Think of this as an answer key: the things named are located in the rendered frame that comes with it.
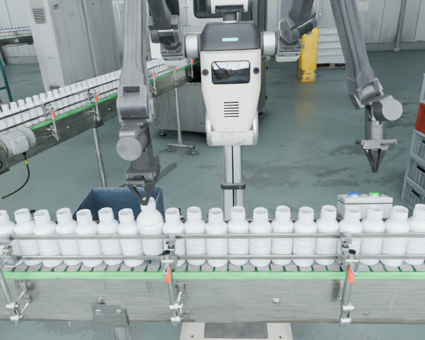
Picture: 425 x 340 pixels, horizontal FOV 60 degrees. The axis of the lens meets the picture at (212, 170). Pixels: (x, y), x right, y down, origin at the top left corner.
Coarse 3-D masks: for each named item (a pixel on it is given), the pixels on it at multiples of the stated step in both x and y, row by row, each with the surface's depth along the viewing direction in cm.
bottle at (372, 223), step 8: (368, 208) 95; (376, 208) 97; (368, 216) 96; (376, 216) 94; (368, 224) 96; (376, 224) 95; (384, 224) 96; (368, 232) 96; (376, 232) 95; (384, 232) 96; (368, 240) 97; (376, 240) 96; (360, 248) 99; (368, 248) 97; (376, 248) 97; (368, 264) 99
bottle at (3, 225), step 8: (0, 216) 100; (8, 216) 102; (0, 224) 100; (8, 224) 102; (0, 232) 100; (8, 232) 101; (16, 240) 104; (0, 248) 102; (16, 248) 104; (16, 264) 105
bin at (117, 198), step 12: (96, 192) 162; (108, 192) 162; (120, 192) 161; (144, 192) 161; (156, 192) 160; (84, 204) 152; (96, 204) 164; (108, 204) 164; (120, 204) 164; (132, 204) 163; (156, 204) 146; (72, 216) 141; (96, 216) 165
